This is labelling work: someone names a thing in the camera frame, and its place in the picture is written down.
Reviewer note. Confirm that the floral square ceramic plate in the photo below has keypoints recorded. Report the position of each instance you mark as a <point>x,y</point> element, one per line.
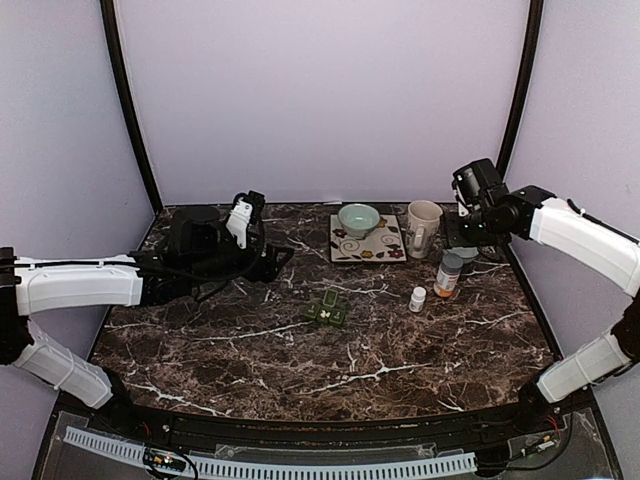
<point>383,245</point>

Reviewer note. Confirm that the right circuit board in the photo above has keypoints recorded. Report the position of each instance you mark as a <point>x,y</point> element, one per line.
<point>540,445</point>

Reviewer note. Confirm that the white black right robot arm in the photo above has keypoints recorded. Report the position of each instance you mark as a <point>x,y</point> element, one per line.
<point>489,213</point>

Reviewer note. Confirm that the black right corner post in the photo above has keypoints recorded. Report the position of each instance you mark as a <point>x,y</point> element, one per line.
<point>521,88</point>

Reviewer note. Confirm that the plain teal ceramic bowl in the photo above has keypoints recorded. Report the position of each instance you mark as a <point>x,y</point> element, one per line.
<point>358,220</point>

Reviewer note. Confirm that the left circuit board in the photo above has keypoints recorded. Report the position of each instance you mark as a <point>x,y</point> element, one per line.
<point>162,460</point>

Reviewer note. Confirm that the black corner post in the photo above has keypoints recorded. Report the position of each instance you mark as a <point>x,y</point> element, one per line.
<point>521,88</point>
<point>128,109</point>

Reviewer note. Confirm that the white slotted cable duct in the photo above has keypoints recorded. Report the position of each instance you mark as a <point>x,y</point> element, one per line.
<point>242,462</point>

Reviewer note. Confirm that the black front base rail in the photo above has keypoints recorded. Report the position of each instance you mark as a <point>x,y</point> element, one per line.
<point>584,451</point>

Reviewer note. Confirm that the orange grey-capped pill bottle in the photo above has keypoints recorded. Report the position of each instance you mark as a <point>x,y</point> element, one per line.
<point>447,275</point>

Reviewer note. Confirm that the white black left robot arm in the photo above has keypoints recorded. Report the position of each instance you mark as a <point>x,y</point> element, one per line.
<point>201,247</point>

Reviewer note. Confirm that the cream floral ceramic mug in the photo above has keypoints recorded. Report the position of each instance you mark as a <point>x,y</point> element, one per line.
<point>424,218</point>

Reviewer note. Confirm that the black left corner post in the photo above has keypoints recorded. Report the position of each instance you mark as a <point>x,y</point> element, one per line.
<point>128,109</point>

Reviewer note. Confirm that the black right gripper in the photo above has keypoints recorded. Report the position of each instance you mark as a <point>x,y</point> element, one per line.
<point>453,236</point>

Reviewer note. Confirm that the small white pill bottle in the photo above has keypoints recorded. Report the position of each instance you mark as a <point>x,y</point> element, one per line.
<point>417,299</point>

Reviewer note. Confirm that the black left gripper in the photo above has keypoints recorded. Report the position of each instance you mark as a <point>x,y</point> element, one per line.
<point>268,271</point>

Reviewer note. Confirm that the green pill organizer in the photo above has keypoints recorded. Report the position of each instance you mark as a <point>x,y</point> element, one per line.
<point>329,310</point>

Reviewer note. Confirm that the circuit board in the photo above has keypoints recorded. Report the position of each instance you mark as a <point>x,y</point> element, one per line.
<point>162,460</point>
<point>540,445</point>

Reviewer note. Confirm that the teal ribbed small bowl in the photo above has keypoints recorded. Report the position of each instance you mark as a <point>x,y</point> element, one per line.
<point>467,254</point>

